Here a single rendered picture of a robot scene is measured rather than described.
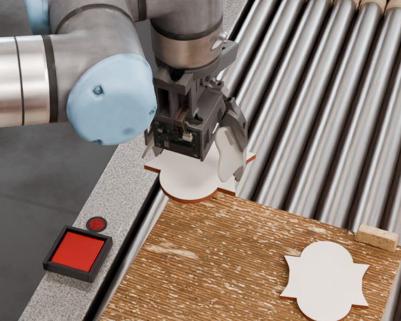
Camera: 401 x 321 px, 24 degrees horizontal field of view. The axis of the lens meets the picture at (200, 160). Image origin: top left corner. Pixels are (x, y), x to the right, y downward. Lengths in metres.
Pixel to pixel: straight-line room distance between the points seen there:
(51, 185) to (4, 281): 0.36
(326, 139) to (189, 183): 0.45
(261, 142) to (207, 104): 0.50
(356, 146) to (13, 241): 1.32
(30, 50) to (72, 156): 2.03
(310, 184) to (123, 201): 0.29
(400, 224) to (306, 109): 0.28
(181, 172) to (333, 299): 0.30
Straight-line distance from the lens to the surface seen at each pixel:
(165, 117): 0.99
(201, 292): 1.28
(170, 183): 1.11
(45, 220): 2.64
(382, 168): 1.48
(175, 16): 0.91
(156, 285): 1.29
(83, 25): 0.81
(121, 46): 0.78
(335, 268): 1.31
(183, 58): 0.94
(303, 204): 1.41
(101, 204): 1.42
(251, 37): 1.71
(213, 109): 1.00
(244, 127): 1.06
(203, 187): 1.10
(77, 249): 1.35
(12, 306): 2.47
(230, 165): 1.08
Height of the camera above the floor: 1.97
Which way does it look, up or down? 45 degrees down
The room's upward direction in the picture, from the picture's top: straight up
